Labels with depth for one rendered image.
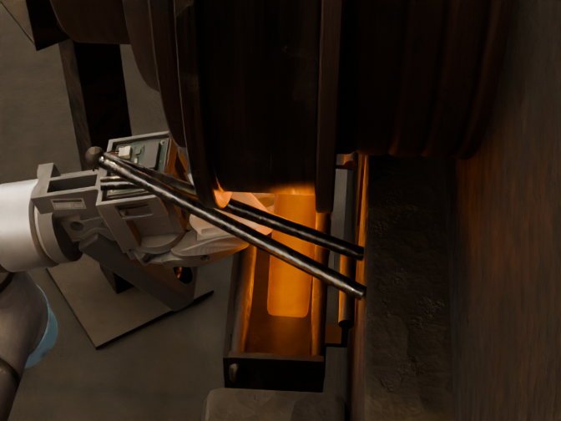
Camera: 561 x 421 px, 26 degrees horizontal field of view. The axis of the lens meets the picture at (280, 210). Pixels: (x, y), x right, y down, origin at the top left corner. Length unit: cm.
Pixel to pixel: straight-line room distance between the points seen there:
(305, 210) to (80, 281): 101
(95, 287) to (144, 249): 90
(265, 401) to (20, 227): 28
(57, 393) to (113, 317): 15
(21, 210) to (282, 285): 22
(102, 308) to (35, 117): 44
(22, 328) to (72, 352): 73
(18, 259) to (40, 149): 109
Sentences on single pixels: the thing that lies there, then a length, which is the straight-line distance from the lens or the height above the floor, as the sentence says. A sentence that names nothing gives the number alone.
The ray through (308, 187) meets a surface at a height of 100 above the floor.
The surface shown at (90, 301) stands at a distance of 187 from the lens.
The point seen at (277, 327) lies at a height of 66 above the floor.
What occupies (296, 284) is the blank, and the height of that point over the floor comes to 75.
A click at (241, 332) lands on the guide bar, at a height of 71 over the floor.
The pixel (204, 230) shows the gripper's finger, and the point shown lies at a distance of 98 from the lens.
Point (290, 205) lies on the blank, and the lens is 92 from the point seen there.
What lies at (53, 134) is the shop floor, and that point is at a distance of 212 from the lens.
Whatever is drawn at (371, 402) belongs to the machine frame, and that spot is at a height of 87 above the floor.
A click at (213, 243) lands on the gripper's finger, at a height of 75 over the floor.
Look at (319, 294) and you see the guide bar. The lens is 99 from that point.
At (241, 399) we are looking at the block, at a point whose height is 80.
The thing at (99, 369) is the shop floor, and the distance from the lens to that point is 181.
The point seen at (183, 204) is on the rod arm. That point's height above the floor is 89.
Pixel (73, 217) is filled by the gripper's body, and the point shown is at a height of 75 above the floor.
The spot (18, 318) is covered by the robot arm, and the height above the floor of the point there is 63.
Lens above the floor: 151
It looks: 50 degrees down
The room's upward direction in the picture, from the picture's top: straight up
